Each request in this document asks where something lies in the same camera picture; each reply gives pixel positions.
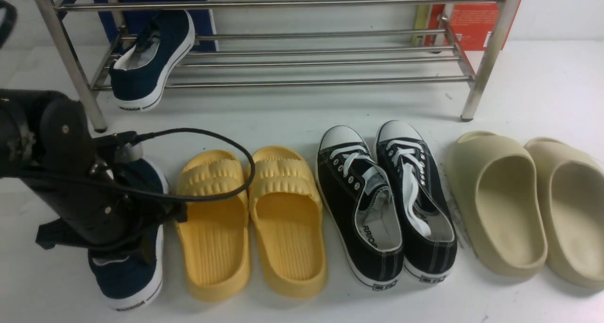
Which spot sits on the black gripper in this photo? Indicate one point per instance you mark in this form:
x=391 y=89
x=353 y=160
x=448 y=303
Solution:
x=103 y=204

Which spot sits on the navy slip-on shoe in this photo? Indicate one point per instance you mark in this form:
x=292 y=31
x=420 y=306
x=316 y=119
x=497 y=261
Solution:
x=127 y=283
x=138 y=76

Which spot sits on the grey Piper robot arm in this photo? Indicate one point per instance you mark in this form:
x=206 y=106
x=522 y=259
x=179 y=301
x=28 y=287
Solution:
x=42 y=112

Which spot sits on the blue box behind rack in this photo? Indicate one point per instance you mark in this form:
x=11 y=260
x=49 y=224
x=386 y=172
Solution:
x=136 y=21

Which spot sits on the stainless steel shoe rack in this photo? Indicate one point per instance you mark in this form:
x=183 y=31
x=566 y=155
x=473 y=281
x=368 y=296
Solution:
x=271 y=44

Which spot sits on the left yellow rubber slipper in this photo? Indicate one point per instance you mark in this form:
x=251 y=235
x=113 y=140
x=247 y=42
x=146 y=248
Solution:
x=215 y=238

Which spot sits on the yellow rubber slipper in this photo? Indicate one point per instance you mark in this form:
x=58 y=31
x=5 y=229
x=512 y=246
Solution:
x=215 y=238
x=287 y=212

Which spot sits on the right yellow rubber slipper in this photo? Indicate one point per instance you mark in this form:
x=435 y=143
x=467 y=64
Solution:
x=287 y=212

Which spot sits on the left black canvas sneaker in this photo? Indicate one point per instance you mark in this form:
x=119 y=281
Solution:
x=360 y=199

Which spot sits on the black canvas sneaker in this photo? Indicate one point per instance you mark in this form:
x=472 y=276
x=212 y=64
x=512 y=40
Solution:
x=360 y=199
x=429 y=235

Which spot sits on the right black canvas sneaker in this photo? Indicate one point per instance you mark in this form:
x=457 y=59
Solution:
x=429 y=235

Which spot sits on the left beige foam slide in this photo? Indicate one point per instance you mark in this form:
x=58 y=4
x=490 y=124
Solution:
x=493 y=180

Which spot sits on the beige foam slide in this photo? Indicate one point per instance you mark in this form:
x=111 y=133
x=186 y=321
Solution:
x=493 y=180
x=570 y=198

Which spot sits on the red orange box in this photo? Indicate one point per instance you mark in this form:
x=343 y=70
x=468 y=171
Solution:
x=471 y=23

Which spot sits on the right beige foam slide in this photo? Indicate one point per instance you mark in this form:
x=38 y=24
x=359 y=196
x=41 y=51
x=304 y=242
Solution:
x=570 y=198

